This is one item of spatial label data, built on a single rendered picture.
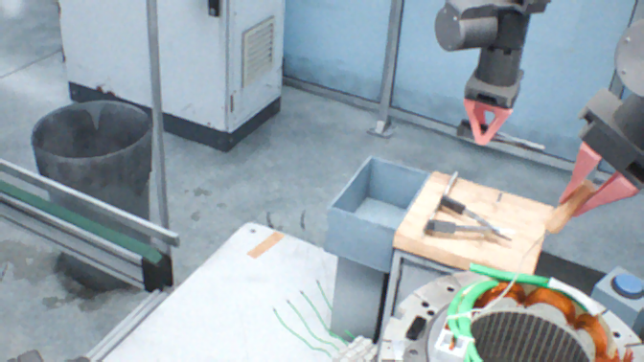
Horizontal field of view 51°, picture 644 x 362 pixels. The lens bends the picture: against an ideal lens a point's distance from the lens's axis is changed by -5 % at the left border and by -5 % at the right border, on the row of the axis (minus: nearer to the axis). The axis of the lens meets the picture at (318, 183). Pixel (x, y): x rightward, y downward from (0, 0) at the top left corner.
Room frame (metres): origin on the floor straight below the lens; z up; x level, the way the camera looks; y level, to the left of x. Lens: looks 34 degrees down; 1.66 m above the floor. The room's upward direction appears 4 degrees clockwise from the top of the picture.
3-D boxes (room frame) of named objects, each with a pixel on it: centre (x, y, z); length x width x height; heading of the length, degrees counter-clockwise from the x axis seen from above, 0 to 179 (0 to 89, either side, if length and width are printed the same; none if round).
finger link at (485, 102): (0.87, -0.23, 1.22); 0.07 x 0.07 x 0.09; 68
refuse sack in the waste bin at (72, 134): (1.86, 0.73, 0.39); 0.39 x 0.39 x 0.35
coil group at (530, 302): (0.59, -0.28, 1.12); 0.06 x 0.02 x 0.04; 65
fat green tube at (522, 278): (0.59, -0.25, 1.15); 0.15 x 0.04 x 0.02; 65
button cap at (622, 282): (0.73, -0.45, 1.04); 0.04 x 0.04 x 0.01
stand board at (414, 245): (0.83, -0.24, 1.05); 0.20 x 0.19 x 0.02; 67
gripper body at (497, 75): (0.87, -0.23, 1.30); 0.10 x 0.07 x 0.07; 158
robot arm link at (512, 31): (0.87, -0.23, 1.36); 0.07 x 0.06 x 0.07; 118
